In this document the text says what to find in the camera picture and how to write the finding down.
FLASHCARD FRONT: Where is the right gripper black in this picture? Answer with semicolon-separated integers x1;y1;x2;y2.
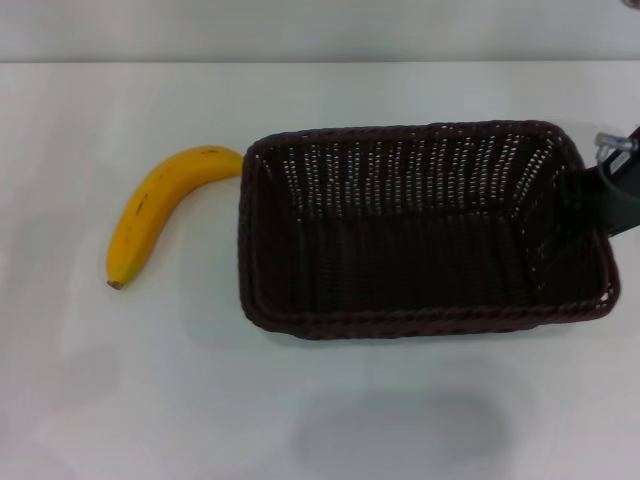
558;123;640;238

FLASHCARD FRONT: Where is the black woven rectangular basket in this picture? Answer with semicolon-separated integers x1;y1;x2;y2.
235;118;622;342

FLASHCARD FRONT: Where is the yellow banana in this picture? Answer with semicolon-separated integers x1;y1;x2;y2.
106;145;246;291

